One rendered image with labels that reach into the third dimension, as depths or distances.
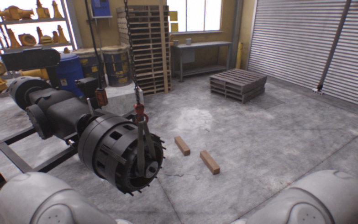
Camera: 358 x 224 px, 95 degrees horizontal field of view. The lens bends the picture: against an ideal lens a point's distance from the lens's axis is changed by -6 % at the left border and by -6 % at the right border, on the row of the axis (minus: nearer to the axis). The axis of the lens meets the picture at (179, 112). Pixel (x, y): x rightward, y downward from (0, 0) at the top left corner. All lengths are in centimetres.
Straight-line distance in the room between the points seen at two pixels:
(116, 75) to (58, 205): 406
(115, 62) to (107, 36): 152
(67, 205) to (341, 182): 61
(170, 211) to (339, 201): 187
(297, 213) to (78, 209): 42
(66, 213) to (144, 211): 187
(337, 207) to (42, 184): 67
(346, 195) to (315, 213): 13
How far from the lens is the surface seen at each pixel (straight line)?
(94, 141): 153
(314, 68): 607
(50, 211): 45
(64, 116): 210
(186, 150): 275
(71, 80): 393
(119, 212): 232
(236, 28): 760
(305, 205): 44
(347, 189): 57
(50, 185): 54
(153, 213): 223
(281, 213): 43
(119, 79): 442
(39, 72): 743
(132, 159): 132
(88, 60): 426
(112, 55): 431
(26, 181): 59
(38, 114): 243
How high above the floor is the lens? 189
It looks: 28 degrees down
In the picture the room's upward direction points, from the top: 1 degrees counter-clockwise
